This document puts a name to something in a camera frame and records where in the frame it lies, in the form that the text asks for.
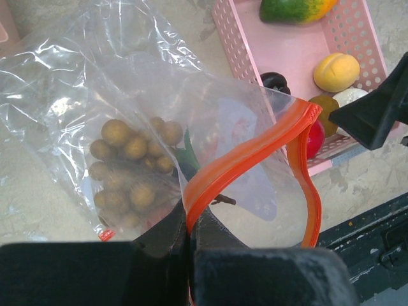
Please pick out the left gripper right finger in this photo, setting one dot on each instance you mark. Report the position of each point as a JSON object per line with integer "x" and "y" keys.
{"x": 224, "y": 271}

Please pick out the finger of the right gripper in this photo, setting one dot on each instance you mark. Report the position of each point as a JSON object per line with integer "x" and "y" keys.
{"x": 370, "y": 119}

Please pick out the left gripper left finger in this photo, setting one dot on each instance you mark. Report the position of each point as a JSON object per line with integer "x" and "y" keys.
{"x": 150, "y": 270}

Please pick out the brown longan bunch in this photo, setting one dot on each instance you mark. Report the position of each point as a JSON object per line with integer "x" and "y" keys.
{"x": 138, "y": 184}

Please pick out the clear zip top bag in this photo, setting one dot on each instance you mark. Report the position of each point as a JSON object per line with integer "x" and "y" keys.
{"x": 126, "y": 119}

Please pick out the white mushroom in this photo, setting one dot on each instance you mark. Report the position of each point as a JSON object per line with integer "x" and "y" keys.
{"x": 349, "y": 95}

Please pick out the brown kiwi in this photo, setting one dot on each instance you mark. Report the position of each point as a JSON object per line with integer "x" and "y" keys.
{"x": 328, "y": 104}

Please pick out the red apple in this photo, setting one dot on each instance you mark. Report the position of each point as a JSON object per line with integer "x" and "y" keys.
{"x": 315, "y": 140}

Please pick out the yellow orange peach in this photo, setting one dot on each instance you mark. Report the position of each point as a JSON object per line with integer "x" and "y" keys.
{"x": 336, "y": 72}

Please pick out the dark purple mangosteen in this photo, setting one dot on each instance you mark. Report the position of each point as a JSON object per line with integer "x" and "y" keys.
{"x": 275, "y": 81}

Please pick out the green orange mango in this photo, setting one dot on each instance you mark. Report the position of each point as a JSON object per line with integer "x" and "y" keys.
{"x": 294, "y": 11}

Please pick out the pink plastic basket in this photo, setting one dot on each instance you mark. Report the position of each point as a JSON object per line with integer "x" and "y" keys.
{"x": 294, "y": 50}

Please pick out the black metal base frame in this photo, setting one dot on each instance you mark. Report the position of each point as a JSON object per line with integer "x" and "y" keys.
{"x": 373, "y": 245}

